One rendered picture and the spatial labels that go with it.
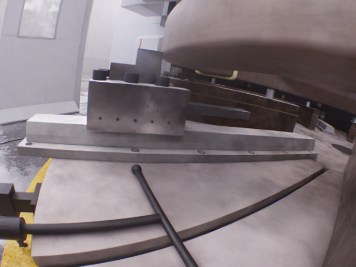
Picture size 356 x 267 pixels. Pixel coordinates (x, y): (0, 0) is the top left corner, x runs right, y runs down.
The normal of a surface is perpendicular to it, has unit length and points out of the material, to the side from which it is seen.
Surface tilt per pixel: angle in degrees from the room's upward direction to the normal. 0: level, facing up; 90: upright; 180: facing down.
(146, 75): 90
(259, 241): 0
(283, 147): 90
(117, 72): 90
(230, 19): 90
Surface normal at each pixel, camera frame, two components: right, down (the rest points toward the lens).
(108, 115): 0.30, 0.32
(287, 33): -0.83, 0.03
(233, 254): 0.16, -0.94
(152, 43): -0.50, 0.18
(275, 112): -0.08, 0.29
